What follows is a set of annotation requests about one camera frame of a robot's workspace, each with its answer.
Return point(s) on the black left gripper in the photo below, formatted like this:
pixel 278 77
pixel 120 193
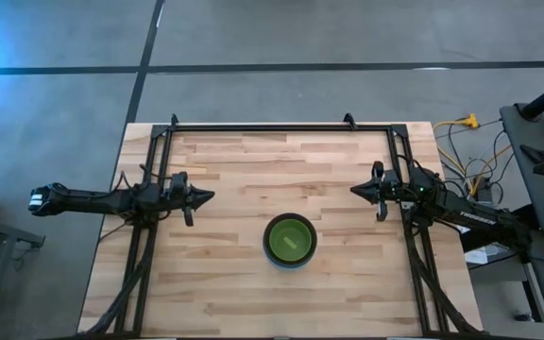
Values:
pixel 180 196

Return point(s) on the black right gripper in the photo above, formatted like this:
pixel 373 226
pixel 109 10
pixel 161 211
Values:
pixel 390 189

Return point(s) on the black bowl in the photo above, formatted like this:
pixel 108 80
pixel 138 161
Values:
pixel 266 241

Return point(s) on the green translucent bowl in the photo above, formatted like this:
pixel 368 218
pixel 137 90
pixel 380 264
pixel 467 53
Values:
pixel 291 240

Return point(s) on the blue bowl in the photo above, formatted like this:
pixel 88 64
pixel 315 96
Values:
pixel 291 266

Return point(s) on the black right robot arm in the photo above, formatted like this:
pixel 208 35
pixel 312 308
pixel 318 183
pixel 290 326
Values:
pixel 475 217

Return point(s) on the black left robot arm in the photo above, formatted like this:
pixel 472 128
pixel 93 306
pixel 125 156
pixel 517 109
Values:
pixel 92 200

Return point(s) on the grey power adapter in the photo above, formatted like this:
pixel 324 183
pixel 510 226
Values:
pixel 485 194

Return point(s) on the black desk support bar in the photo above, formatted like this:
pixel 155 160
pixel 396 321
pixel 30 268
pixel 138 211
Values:
pixel 475 243

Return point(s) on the white paper sheet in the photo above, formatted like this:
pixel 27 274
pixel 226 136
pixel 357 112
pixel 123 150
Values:
pixel 477 257

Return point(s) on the small black floor object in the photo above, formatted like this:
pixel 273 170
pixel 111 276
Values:
pixel 523 317

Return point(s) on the black aluminium table frame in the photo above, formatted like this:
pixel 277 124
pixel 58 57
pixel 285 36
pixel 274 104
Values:
pixel 277 127

